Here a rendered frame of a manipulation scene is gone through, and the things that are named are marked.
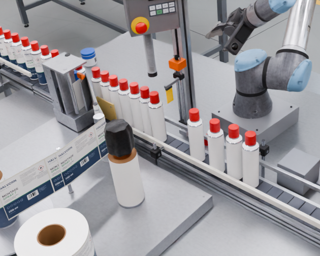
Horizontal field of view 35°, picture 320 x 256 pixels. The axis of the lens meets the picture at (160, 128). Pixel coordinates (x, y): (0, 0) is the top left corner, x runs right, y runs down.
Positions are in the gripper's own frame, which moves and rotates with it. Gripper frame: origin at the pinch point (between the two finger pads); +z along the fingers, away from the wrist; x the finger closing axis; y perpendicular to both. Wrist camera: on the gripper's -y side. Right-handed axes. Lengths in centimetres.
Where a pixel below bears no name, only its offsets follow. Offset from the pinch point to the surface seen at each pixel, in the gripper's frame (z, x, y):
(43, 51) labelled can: 65, 44, -8
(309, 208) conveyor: -21, -42, -43
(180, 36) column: 0.1, 12.5, -6.6
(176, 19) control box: -3.7, 17.7, -5.2
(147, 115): 22.9, 2.9, -26.2
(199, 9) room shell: 236, -61, 216
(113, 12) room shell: 293, 1, 192
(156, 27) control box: 0.2, 21.1, -9.7
